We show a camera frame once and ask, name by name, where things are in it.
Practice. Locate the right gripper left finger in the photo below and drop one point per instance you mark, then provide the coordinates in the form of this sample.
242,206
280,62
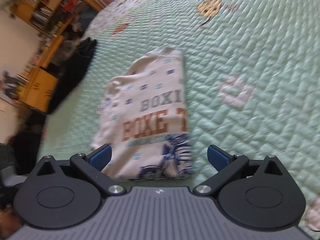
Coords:
90,166

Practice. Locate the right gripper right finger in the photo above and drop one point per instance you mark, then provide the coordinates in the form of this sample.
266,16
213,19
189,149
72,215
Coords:
229,168

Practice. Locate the white letter-print shirt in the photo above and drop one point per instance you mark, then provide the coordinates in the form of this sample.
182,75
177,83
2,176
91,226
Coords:
143,117

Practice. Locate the yellow wooden desk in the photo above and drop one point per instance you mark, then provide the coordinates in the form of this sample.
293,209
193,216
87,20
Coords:
38,90

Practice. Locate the black folded garment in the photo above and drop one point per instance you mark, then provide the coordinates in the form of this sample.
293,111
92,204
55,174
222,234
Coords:
74,70

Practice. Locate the cartoon boy poster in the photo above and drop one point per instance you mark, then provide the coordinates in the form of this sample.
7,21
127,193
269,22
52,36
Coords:
11,87

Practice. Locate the green quilted bee bedspread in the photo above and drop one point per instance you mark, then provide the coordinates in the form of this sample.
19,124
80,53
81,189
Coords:
251,80

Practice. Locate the wooden bookshelf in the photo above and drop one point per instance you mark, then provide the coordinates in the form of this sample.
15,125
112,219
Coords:
50,15

